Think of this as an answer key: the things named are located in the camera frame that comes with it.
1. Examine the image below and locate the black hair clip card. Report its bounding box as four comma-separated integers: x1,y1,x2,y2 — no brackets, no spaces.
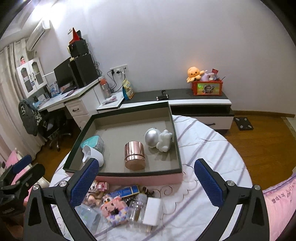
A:
140,187,154,197

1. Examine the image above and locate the rose gold metal canister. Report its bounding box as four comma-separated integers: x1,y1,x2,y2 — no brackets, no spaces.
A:
125,141,145,171

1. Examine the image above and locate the clear plastic jar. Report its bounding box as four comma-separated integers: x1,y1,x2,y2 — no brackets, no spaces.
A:
126,193,148,223

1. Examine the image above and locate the white wall power strip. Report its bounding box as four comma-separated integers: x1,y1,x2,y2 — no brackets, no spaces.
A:
110,64,128,74

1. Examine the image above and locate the black small dumbbell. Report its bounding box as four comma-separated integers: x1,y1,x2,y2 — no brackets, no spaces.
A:
156,90,169,101

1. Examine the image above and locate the white air conditioner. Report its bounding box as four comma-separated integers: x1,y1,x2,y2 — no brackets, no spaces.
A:
26,20,51,51

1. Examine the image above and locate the red toy storage crate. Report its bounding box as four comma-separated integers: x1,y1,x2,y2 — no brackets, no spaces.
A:
191,81,223,96

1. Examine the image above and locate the pink owl block figure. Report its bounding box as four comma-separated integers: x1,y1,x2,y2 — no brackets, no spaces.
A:
100,194,128,226

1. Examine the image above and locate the low black white cabinet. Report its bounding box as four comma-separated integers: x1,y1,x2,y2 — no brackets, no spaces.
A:
120,88,235,135

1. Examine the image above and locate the orange octopus plush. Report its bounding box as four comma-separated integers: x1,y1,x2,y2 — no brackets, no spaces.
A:
187,66,205,83

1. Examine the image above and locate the clear dental flosser box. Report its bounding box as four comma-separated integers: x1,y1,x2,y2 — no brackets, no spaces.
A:
75,204,101,235

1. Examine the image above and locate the white computer desk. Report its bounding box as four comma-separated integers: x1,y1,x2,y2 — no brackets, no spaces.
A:
38,79,101,130

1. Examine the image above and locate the blue card box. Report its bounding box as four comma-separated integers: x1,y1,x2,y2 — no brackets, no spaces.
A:
107,185,140,198

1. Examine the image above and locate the plastic bottle orange cap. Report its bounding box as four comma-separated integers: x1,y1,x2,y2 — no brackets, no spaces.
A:
100,78,111,99

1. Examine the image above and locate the white astronaut figurine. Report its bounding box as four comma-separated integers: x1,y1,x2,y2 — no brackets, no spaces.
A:
144,128,173,153

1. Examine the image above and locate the teal oval plastic case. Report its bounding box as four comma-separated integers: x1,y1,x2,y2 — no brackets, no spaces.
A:
80,135,104,153

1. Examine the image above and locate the white glass door cabinet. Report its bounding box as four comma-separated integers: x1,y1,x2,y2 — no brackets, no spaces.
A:
16,58,48,98

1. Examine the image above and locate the green and pink tray box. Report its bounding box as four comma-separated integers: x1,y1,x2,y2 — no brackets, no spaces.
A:
63,102,183,186

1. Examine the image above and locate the pig doll figurine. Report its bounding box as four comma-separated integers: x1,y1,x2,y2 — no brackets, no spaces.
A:
83,192,105,207

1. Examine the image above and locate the yellow blue snack bag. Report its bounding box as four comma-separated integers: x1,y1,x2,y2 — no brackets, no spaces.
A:
122,78,134,100

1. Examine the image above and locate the black speaker box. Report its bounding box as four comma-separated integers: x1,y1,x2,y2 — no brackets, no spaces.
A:
68,39,89,58

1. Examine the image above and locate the black office chair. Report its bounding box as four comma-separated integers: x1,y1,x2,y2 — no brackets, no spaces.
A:
18,99,72,152

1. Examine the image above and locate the black floor scale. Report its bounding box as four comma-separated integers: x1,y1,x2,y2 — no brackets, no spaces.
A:
234,116,253,131

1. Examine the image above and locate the white pink block figure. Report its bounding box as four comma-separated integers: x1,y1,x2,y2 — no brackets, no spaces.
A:
89,180,109,193

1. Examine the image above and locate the black computer monitor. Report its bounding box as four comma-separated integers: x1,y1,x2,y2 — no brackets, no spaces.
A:
54,58,75,92

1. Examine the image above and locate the pink bedding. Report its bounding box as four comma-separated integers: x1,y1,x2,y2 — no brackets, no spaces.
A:
262,173,295,240

